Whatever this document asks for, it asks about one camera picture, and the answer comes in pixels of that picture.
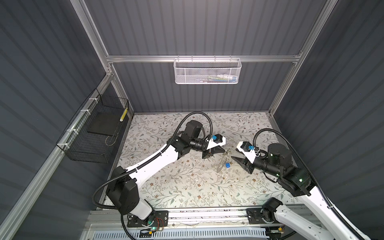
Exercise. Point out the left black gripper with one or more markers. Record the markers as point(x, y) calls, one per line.
point(210, 152)

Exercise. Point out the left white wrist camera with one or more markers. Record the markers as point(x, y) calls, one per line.
point(216, 141)

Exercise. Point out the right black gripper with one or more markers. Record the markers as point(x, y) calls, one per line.
point(242, 162)

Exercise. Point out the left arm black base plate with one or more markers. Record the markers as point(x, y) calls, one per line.
point(155, 219)

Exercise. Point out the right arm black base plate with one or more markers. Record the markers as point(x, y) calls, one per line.
point(261, 216)

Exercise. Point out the yellow marker pen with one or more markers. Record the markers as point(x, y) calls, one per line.
point(124, 114)

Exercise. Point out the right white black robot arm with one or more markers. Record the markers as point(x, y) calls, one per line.
point(276, 163)

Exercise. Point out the white perforated vent strip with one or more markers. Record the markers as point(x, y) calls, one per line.
point(205, 233)

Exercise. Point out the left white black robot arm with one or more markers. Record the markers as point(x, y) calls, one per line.
point(123, 191)

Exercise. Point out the white wire mesh basket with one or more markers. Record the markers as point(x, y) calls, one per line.
point(204, 71)

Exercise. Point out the black wire basket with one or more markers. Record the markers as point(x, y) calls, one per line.
point(82, 146)

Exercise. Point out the black foam pad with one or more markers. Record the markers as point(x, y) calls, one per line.
point(105, 124)

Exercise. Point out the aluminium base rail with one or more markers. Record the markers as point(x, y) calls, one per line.
point(182, 218)

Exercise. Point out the white tube in basket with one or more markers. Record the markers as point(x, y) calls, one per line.
point(228, 78)

